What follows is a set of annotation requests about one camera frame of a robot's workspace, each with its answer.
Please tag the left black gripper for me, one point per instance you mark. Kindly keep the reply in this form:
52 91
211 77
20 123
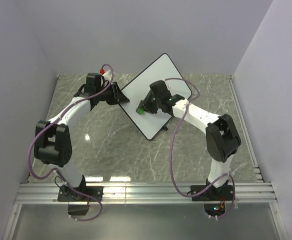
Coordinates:
118 97

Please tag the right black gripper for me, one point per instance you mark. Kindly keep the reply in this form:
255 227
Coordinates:
145 104

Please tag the white whiteboard black frame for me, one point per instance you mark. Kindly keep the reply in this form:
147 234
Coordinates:
161 68

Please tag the green whiteboard eraser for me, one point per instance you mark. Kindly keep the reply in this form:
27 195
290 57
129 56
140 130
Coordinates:
140 110

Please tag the left wrist camera red cap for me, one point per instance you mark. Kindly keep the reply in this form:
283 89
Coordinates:
107 74

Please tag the aluminium rail frame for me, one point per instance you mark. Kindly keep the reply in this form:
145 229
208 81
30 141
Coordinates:
139 201

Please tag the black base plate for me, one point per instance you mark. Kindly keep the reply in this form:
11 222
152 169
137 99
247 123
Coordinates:
67 195
223 193

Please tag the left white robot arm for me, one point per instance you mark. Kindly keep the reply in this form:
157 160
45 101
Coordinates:
53 146

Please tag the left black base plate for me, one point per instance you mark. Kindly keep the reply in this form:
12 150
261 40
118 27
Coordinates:
67 195

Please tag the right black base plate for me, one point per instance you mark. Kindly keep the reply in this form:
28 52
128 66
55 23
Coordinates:
223 193

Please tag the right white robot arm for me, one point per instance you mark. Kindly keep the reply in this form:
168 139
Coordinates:
222 137

